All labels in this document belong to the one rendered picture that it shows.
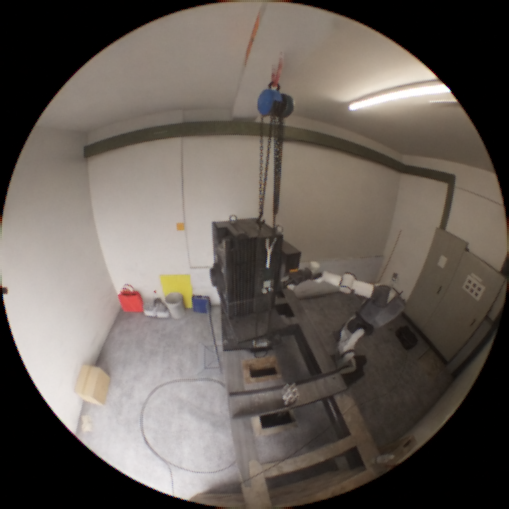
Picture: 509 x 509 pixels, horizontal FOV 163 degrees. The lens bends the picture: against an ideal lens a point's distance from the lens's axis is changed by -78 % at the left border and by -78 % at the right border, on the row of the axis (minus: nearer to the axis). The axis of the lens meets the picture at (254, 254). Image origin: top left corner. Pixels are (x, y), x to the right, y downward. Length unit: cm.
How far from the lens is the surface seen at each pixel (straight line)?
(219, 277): 132
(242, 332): 146
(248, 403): 143
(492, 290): 311
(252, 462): 138
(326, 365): 168
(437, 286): 333
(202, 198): 235
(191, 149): 236
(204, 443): 208
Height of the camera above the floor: 204
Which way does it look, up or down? 26 degrees down
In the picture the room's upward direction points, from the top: 2 degrees clockwise
